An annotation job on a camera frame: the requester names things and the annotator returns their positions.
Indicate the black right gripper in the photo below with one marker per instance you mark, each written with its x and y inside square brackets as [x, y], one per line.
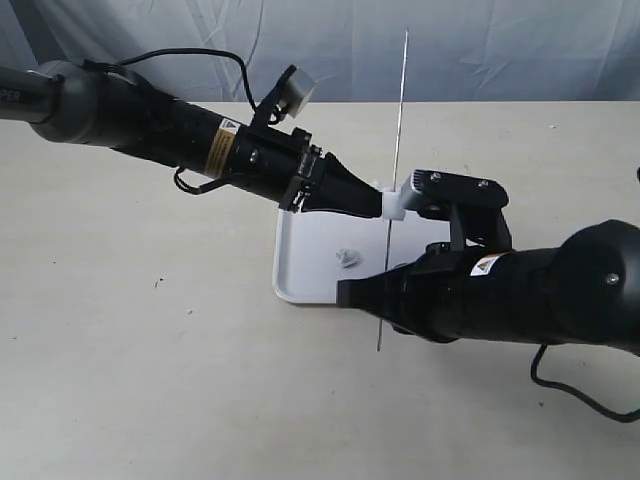
[424, 298]

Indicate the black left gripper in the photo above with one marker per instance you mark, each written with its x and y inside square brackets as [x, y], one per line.
[289, 170]

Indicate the white marshmallow bottom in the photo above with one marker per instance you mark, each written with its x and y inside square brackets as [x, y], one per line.
[392, 210]

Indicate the white marshmallow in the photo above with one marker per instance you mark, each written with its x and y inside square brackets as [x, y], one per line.
[392, 210]
[348, 258]

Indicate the thin metal skewer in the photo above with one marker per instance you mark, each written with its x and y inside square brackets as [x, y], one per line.
[397, 150]

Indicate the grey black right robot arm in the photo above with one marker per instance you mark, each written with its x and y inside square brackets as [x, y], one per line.
[584, 292]

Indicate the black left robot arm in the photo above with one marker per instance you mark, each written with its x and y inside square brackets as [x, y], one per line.
[108, 105]

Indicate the white plastic tray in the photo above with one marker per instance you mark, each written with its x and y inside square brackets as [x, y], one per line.
[305, 268]

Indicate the white backdrop curtain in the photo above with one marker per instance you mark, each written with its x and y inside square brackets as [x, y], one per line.
[360, 51]

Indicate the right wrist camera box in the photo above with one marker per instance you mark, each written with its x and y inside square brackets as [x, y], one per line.
[414, 190]

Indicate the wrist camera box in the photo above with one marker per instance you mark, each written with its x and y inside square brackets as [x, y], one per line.
[414, 190]
[288, 97]

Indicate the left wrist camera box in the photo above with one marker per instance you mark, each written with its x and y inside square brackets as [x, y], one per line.
[288, 97]

